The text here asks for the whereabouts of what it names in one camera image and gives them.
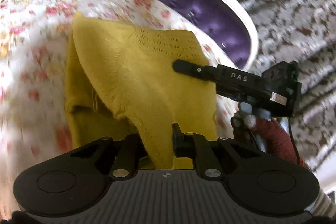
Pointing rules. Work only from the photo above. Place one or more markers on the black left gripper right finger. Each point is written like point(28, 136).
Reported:
point(197, 148)

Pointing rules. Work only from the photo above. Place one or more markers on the mustard yellow knit sweater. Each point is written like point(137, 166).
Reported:
point(119, 79)

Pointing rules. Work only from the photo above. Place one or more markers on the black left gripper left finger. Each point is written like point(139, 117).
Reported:
point(128, 153)

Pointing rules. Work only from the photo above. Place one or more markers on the red gloved right hand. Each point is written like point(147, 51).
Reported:
point(278, 142)

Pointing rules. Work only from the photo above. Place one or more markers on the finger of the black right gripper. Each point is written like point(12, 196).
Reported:
point(205, 73)

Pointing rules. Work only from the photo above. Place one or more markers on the grey damask curtain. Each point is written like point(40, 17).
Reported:
point(302, 31)

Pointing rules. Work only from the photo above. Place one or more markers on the floral quilted bedspread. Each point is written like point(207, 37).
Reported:
point(34, 35)

